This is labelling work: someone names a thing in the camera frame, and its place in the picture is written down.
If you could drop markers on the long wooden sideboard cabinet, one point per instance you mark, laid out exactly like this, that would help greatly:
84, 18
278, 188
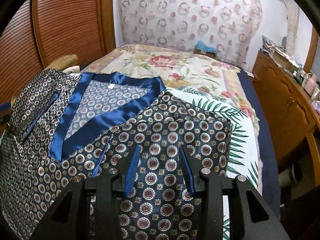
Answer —
288, 111

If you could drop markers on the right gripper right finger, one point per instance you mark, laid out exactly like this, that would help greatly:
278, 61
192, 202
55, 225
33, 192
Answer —
249, 215

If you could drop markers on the small grey waste bin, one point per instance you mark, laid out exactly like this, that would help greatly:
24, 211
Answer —
288, 177

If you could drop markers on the navy circle-patterned satin top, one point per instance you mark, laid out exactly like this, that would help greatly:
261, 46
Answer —
66, 125

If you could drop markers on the pink circle-patterned curtain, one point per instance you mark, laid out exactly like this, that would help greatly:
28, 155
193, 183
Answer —
225, 25

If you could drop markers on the gold patterned folded blanket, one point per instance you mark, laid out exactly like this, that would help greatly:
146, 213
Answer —
63, 62

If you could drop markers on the cardboard box with blue cloth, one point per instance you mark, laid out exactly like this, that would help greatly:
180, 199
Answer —
202, 49

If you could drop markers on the navy blue bed sheet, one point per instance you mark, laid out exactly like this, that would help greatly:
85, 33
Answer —
269, 170

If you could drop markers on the tied beige window curtain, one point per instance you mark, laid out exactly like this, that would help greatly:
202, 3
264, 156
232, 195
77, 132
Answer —
292, 26

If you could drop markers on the palm leaf print sheet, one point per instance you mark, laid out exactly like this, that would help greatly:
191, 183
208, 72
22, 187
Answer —
215, 133

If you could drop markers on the brown louvered wardrobe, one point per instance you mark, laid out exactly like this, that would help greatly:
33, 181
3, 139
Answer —
44, 30

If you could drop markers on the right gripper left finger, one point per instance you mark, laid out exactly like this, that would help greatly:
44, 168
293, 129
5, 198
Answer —
68, 216

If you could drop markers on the open cardboard box on cabinet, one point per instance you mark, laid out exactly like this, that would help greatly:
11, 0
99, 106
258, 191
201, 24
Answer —
284, 61

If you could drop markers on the floral beige quilt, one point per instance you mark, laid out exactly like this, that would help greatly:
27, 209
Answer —
178, 70

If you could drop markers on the pink thermos jug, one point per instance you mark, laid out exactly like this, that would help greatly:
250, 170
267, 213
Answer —
310, 83

